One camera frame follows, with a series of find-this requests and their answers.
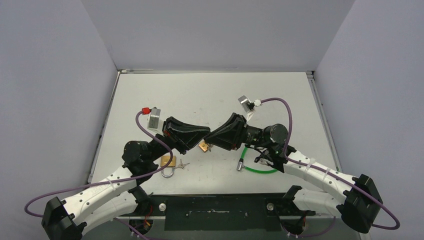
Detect cable lock silver keys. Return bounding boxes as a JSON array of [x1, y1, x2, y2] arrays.
[[257, 158, 269, 166]]

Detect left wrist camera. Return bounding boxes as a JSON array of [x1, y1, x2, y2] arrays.
[[147, 107, 163, 131]]

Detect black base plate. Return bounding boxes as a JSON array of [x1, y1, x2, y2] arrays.
[[127, 193, 316, 232]]

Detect short brass padlock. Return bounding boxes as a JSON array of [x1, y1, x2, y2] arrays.
[[160, 155, 177, 179]]

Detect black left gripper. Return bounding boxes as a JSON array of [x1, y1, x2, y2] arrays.
[[147, 116, 211, 163]]

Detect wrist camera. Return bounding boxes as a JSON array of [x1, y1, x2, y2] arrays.
[[147, 107, 163, 131], [237, 95, 255, 114]]

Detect long shackle brass padlock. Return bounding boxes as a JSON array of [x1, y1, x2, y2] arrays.
[[198, 141, 213, 153]]

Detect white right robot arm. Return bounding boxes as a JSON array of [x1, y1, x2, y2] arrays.
[[204, 113, 383, 234]]

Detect green cable lock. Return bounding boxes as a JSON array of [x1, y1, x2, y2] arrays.
[[236, 147, 277, 175]]

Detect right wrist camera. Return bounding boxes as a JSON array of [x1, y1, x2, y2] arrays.
[[237, 95, 255, 114]]

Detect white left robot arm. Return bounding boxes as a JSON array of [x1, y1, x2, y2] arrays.
[[41, 117, 211, 240]]

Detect small silver key bunch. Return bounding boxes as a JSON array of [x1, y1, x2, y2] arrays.
[[175, 159, 190, 169]]

